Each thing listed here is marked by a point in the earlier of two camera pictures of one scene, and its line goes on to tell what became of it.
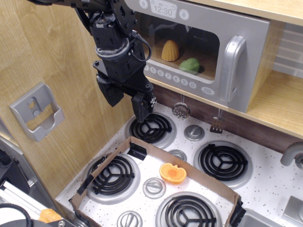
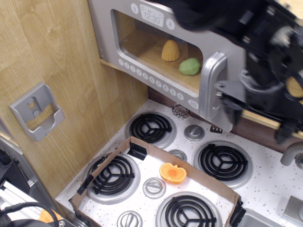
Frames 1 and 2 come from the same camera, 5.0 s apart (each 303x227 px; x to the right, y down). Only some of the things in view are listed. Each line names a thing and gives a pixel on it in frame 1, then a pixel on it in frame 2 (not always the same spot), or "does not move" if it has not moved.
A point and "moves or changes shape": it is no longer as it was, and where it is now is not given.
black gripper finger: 112,93 to 287,128
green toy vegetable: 190,65 does not move
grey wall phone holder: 38,111 does not move
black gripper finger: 143,105 to 235,110
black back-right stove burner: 223,163 does not move
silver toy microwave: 221,56 moves or changes shape
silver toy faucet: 294,151 does not move
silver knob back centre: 193,133 does not move
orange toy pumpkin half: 172,174 does not move
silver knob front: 130,219 does not move
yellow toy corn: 170,51 does not move
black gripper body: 123,64 to 271,79
